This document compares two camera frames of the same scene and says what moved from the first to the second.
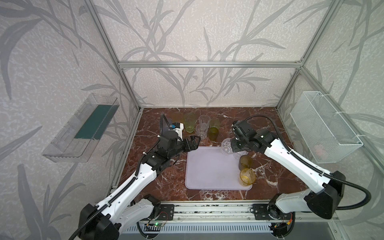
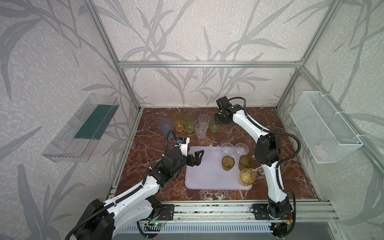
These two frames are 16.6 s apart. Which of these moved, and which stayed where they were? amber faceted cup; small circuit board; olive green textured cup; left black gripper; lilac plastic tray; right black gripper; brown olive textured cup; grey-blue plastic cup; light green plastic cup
Moved: right black gripper; left black gripper; olive green textured cup
Stayed: small circuit board; grey-blue plastic cup; lilac plastic tray; amber faceted cup; brown olive textured cup; light green plastic cup
